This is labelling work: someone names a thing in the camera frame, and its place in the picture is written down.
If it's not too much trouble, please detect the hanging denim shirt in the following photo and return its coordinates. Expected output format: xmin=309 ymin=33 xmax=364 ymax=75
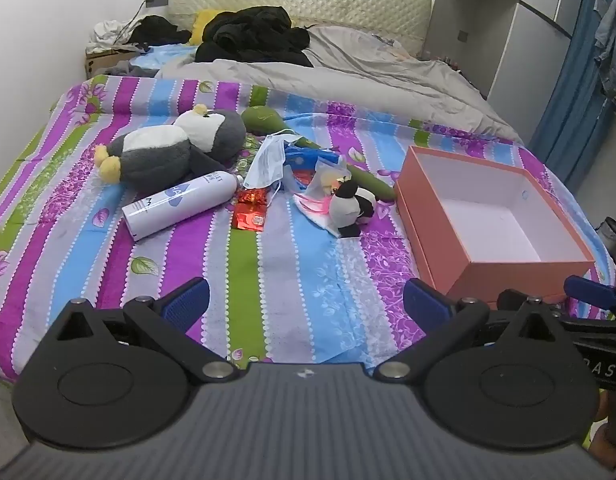
xmin=593 ymin=0 xmax=616 ymax=106

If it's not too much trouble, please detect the blue packet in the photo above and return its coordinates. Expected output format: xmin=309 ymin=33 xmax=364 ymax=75
xmin=283 ymin=142 xmax=339 ymax=171

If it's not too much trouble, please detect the grey wardrobe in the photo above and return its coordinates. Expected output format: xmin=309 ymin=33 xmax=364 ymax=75
xmin=428 ymin=0 xmax=616 ymax=101

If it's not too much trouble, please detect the small colourful bedside clutter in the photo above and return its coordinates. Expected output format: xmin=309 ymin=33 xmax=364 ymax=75
xmin=423 ymin=50 xmax=469 ymax=73

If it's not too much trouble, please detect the grey penguin plush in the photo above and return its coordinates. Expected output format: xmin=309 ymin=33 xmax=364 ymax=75
xmin=94 ymin=104 xmax=247 ymax=188

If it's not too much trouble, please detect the red foil packet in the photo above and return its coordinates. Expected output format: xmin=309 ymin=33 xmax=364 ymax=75
xmin=236 ymin=187 xmax=269 ymax=206
xmin=233 ymin=204 xmax=266 ymax=233

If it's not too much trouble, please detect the dark grey cloth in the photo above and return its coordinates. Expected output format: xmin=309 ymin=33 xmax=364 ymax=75
xmin=108 ymin=60 xmax=156 ymax=78

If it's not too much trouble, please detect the black wall cable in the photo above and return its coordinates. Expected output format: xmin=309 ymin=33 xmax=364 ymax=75
xmin=115 ymin=0 xmax=148 ymax=46

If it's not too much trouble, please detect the blue curtain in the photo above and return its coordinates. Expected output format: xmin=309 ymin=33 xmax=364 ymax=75
xmin=530 ymin=0 xmax=616 ymax=183

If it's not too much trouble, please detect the pink cardboard box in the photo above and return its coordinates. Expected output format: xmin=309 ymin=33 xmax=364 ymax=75
xmin=394 ymin=145 xmax=596 ymax=303

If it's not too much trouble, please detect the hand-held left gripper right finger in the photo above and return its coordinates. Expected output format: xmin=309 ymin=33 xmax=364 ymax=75
xmin=374 ymin=278 xmax=574 ymax=382

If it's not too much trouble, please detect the clear plastic bag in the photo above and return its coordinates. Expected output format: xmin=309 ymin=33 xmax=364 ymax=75
xmin=285 ymin=167 xmax=319 ymax=193

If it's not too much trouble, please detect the black cloth bundle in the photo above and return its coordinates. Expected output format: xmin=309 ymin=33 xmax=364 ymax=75
xmin=125 ymin=15 xmax=193 ymax=53

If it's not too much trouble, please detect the person's right hand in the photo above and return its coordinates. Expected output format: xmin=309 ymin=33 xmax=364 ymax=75
xmin=590 ymin=387 xmax=616 ymax=471

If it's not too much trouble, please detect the yellow pillow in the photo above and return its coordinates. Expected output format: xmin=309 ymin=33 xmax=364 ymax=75
xmin=189 ymin=9 xmax=219 ymax=46

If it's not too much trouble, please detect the grey duvet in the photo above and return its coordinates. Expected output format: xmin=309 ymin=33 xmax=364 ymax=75
xmin=155 ymin=27 xmax=526 ymax=146

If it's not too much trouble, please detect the cream quilted headboard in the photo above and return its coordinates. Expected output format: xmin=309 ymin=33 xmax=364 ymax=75
xmin=167 ymin=0 xmax=433 ymax=56

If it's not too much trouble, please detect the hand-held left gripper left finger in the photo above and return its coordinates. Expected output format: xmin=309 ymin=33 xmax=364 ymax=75
xmin=55 ymin=277 xmax=241 ymax=383

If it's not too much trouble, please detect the small panda plush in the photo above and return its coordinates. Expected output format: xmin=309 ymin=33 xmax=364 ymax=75
xmin=329 ymin=180 xmax=379 ymax=238

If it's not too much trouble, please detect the white spray bottle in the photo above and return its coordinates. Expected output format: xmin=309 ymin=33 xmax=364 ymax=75
xmin=122 ymin=172 xmax=245 ymax=241

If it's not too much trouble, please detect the black clothes pile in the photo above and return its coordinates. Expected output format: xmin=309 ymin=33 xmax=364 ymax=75
xmin=195 ymin=6 xmax=315 ymax=68

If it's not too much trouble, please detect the white crumpled cloth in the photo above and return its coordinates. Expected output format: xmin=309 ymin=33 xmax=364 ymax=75
xmin=88 ymin=19 xmax=136 ymax=53

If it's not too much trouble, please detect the green plush hammer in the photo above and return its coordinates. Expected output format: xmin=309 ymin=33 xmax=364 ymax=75
xmin=240 ymin=105 xmax=397 ymax=203

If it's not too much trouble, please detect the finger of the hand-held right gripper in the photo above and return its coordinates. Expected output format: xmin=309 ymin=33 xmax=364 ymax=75
xmin=495 ymin=288 xmax=529 ymax=321
xmin=563 ymin=275 xmax=616 ymax=311

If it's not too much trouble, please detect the pink ribbon packet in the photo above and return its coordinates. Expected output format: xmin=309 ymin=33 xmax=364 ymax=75
xmin=293 ymin=182 xmax=339 ymax=236

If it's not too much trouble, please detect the striped floral bedsheet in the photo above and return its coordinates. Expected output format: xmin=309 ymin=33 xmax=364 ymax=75
xmin=0 ymin=74 xmax=616 ymax=386

